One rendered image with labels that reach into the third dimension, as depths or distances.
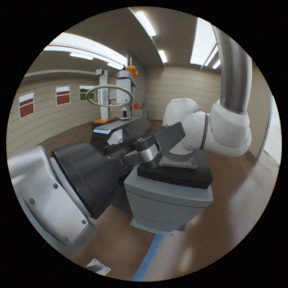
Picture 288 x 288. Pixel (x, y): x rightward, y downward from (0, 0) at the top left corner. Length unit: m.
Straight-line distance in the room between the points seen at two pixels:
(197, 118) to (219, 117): 0.08
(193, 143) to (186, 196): 0.20
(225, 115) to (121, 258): 1.25
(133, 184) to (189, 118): 0.33
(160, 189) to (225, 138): 0.30
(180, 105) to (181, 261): 1.28
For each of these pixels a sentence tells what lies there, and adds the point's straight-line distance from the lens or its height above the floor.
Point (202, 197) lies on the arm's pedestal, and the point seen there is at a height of 0.80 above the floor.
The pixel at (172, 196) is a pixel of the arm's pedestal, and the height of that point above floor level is 0.80.
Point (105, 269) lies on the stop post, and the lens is 1.22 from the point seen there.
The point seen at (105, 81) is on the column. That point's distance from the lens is 2.31.
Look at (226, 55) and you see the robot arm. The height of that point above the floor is 1.26.
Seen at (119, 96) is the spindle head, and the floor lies 1.24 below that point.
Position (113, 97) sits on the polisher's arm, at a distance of 2.19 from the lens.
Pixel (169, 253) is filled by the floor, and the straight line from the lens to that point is 1.14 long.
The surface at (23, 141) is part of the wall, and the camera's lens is 7.01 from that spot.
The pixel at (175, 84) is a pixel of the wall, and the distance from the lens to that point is 6.32.
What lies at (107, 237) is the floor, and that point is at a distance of 1.16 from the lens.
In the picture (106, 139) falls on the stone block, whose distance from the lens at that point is 1.04.
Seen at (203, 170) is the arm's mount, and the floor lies 0.86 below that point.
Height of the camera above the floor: 1.10
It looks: 26 degrees down
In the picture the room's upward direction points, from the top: straight up
